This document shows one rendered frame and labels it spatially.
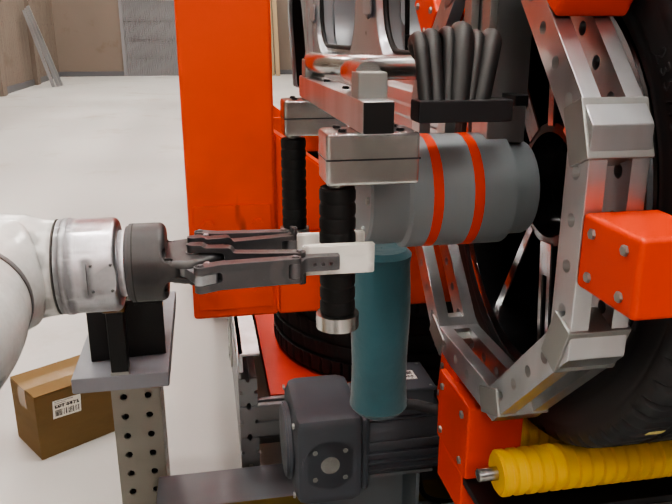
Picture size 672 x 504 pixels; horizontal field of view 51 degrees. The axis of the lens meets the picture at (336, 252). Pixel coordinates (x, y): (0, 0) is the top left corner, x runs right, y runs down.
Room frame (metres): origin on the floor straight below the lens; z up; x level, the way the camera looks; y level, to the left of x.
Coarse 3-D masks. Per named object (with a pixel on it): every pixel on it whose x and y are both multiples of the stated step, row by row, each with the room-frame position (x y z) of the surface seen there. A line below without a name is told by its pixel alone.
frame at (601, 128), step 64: (448, 0) 0.98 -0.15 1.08; (576, 64) 0.66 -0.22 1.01; (448, 128) 1.11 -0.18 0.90; (576, 128) 0.63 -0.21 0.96; (640, 128) 0.62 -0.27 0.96; (576, 192) 0.63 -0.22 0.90; (640, 192) 0.62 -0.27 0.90; (448, 256) 1.07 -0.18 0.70; (576, 256) 0.62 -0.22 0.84; (448, 320) 0.98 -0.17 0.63; (576, 320) 0.61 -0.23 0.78; (512, 384) 0.72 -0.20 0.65; (576, 384) 0.68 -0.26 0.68
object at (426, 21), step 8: (416, 0) 1.14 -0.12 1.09; (424, 0) 1.10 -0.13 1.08; (432, 0) 1.06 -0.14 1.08; (440, 0) 1.06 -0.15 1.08; (416, 8) 1.13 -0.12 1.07; (424, 8) 1.10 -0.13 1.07; (432, 8) 1.06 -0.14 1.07; (464, 8) 1.05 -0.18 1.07; (424, 16) 1.09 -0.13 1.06; (432, 16) 1.06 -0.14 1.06; (424, 24) 1.09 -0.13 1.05; (432, 24) 1.06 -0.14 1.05
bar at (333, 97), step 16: (304, 80) 0.99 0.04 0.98; (320, 80) 0.93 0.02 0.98; (304, 96) 0.99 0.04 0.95; (320, 96) 0.86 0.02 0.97; (336, 96) 0.76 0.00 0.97; (336, 112) 0.76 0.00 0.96; (352, 112) 0.68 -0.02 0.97; (368, 112) 0.63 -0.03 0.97; (384, 112) 0.64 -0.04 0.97; (368, 128) 0.63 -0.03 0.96; (384, 128) 0.64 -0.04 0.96
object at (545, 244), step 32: (640, 64) 0.70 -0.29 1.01; (544, 96) 1.13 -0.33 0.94; (544, 128) 0.92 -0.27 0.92; (544, 160) 0.96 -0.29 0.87; (544, 192) 0.96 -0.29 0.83; (544, 224) 0.93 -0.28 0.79; (480, 256) 1.07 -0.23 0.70; (512, 256) 1.08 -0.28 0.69; (544, 256) 0.89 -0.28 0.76; (480, 288) 1.04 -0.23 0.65; (512, 288) 0.99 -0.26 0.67; (544, 288) 0.89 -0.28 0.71; (512, 320) 0.97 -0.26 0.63; (544, 320) 0.88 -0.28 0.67; (512, 352) 0.91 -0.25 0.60
